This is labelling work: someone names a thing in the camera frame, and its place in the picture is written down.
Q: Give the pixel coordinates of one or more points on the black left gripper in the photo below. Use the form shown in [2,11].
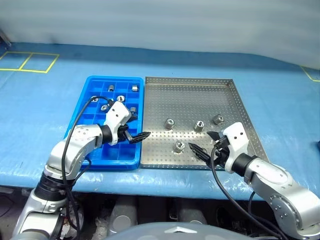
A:
[123,135]

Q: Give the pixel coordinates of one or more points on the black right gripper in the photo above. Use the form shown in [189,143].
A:
[222,150]

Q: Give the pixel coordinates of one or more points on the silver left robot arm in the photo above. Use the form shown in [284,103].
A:
[80,145]

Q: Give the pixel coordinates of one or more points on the blue compartment tray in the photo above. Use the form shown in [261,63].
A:
[125,155]

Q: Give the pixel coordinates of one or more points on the perforated metal tray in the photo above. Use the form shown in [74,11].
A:
[190,100]

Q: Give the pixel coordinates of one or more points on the silver rounded leg part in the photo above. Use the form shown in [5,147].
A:
[192,215]
[122,217]

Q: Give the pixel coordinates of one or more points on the grey robot torso cover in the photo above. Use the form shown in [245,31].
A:
[175,232]

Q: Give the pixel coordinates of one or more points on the grey foam wrapped tube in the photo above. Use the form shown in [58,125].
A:
[101,226]

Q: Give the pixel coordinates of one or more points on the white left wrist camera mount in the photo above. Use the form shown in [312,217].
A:
[117,115]

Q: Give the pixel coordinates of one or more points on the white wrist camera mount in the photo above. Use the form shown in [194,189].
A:
[236,140]
[117,115]

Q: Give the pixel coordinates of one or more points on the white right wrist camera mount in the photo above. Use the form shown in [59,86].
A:
[236,140]

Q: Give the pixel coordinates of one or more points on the silver metal frame post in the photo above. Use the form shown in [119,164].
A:
[5,40]

